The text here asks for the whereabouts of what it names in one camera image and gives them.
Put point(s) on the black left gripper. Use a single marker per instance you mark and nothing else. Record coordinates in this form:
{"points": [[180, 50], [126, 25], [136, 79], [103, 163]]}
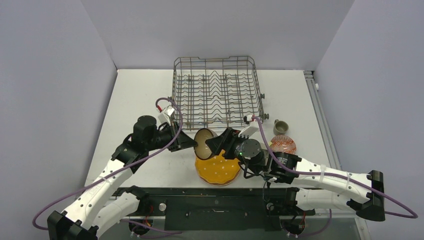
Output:
{"points": [[183, 142]]}

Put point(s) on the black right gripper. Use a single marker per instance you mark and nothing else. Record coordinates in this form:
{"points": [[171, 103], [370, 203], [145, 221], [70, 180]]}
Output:
{"points": [[218, 142]]}

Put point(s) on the dark patterned cream bowl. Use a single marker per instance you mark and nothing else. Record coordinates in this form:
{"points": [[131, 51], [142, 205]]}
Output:
{"points": [[202, 150]]}

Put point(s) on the grey wire dish rack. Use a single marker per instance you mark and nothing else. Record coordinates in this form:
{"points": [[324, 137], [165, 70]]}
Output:
{"points": [[217, 93]]}

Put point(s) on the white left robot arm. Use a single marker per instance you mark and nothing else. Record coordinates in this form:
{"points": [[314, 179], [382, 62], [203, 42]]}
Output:
{"points": [[90, 216]]}

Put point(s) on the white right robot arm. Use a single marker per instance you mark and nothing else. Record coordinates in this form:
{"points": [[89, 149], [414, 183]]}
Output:
{"points": [[328, 188]]}

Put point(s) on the yellow polka dot plate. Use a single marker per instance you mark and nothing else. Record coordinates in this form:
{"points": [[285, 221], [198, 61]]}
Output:
{"points": [[217, 169]]}

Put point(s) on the orange patterned small bowl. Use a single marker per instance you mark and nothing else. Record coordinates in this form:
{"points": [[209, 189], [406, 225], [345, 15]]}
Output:
{"points": [[283, 143]]}

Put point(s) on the small grey-green mug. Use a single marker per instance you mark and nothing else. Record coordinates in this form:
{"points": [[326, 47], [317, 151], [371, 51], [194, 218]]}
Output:
{"points": [[280, 127]]}

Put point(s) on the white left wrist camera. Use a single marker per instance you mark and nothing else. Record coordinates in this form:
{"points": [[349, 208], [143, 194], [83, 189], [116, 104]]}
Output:
{"points": [[165, 114]]}

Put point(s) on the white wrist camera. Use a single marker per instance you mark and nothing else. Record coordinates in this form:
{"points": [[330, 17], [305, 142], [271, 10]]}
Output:
{"points": [[252, 126], [165, 114]]}

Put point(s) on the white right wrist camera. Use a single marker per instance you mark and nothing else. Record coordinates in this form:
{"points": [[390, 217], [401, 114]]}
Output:
{"points": [[252, 126]]}

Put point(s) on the black table frame rail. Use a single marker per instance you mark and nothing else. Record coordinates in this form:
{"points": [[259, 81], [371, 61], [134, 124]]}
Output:
{"points": [[173, 210]]}

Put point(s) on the aluminium side rail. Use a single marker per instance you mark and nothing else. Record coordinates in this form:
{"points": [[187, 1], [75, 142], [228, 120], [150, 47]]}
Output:
{"points": [[328, 142]]}

